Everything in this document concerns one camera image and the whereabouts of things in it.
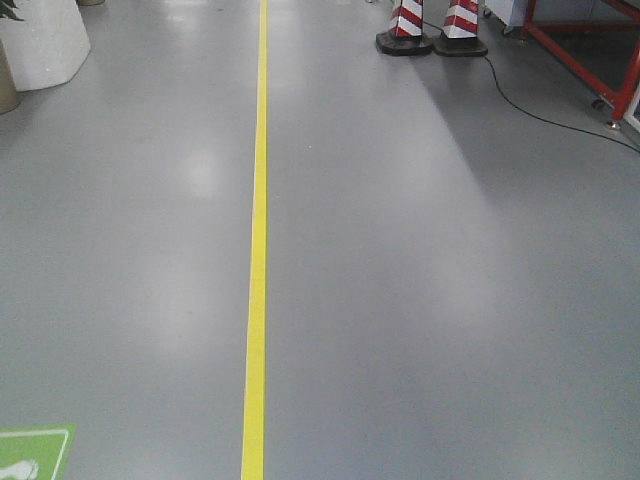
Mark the left red white traffic cone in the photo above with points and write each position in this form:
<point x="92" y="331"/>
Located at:
<point x="404" y="35"/>

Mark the red white traffic cone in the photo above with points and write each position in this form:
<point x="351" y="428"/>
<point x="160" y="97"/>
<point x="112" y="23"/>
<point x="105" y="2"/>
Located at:
<point x="459" y="36"/>
<point x="404" y="35"/>

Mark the right red white traffic cone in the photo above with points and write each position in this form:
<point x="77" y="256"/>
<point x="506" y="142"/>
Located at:
<point x="459" y="36"/>

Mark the white stone planter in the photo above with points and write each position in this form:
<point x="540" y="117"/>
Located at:
<point x="46" y="44"/>

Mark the beige round pot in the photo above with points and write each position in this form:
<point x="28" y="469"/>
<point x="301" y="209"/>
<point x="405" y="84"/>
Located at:
<point x="9" y="96"/>

